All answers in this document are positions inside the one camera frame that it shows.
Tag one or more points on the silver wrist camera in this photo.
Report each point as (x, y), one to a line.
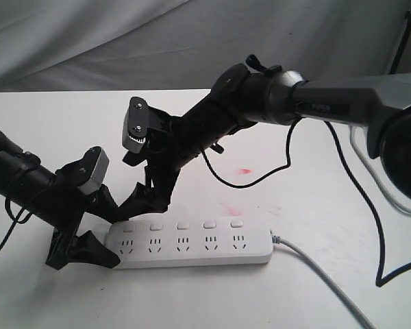
(135, 125)
(91, 170)

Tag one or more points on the grey backdrop cloth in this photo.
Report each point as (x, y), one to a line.
(138, 45)

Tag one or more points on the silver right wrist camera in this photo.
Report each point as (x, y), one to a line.
(135, 125)

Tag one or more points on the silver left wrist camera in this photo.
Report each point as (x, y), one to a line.
(91, 170)

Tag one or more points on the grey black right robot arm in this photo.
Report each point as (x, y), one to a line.
(249, 93)

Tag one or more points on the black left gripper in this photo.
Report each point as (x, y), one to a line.
(70, 205)

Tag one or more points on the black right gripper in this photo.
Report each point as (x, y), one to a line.
(171, 143)

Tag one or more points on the black tripod stand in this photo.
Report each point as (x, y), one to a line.
(401, 43)

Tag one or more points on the white five-outlet power strip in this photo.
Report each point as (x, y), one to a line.
(160, 243)

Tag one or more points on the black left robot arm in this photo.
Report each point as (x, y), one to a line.
(25, 184)

